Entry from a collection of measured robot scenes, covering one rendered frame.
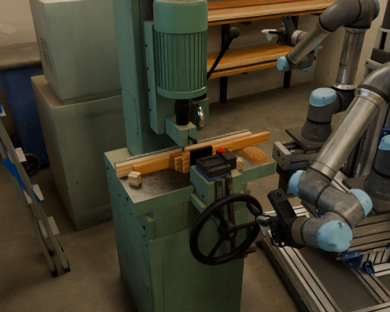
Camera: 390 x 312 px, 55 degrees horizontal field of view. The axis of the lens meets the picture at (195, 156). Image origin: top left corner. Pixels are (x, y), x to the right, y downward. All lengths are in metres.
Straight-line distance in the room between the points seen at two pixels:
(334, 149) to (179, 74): 0.54
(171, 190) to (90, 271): 1.14
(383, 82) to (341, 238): 0.45
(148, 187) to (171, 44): 0.50
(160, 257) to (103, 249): 1.02
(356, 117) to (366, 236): 0.65
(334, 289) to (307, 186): 1.01
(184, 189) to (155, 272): 0.37
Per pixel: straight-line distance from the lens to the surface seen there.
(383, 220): 1.67
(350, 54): 1.91
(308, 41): 1.89
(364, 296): 2.05
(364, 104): 1.16
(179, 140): 1.39
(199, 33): 1.25
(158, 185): 1.36
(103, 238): 2.55
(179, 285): 1.65
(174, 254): 1.52
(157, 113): 1.46
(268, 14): 3.92
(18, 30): 3.56
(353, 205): 1.05
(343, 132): 1.13
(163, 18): 1.23
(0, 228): 2.87
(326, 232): 0.97
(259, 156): 1.52
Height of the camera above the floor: 1.66
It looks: 30 degrees down
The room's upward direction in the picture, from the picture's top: straight up
